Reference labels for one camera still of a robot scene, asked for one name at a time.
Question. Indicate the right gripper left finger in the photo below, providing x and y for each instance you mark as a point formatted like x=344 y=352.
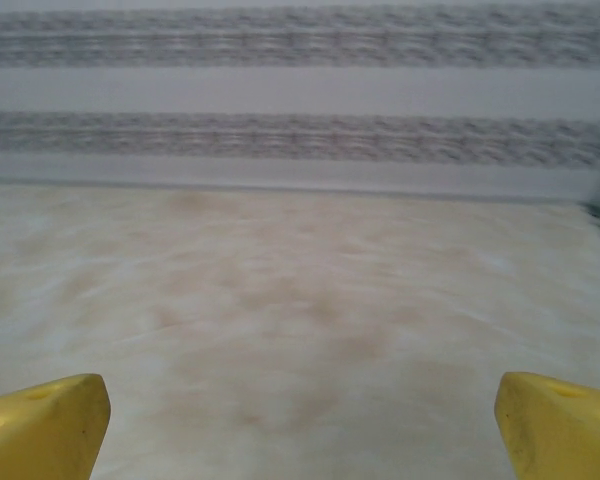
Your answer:
x=40 y=430

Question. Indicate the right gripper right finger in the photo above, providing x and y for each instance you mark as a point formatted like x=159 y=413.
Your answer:
x=565 y=430

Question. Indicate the aluminium back frame bar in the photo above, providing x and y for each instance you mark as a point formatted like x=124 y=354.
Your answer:
x=280 y=186

